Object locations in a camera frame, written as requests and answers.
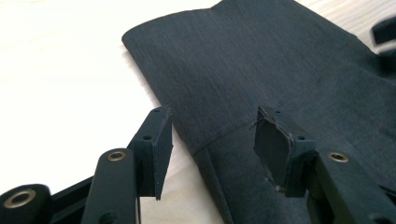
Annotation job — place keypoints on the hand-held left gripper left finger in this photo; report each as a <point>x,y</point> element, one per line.
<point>152,152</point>

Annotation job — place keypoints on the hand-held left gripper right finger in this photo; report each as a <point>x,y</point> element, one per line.
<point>280,152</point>

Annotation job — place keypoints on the black pleated skirt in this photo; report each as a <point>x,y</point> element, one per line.
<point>264,68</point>

